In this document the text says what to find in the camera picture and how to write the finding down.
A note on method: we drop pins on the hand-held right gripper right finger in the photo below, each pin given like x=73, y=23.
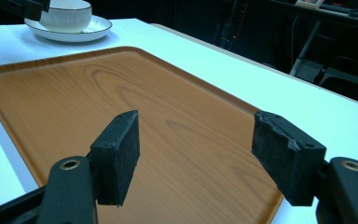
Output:
x=287, y=161

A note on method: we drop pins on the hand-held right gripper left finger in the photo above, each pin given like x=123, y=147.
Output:
x=115, y=161

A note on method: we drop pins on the white bowl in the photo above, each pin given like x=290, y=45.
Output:
x=66, y=17

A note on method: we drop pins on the wooden tray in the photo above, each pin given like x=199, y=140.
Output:
x=74, y=102

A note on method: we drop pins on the white plate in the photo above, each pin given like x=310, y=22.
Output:
x=98, y=28

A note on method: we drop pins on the metal stand leg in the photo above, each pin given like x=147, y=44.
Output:
x=306, y=46

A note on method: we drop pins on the dark desk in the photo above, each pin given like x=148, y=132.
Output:
x=292, y=12

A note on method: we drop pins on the black keyboard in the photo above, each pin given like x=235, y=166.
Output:
x=348, y=11

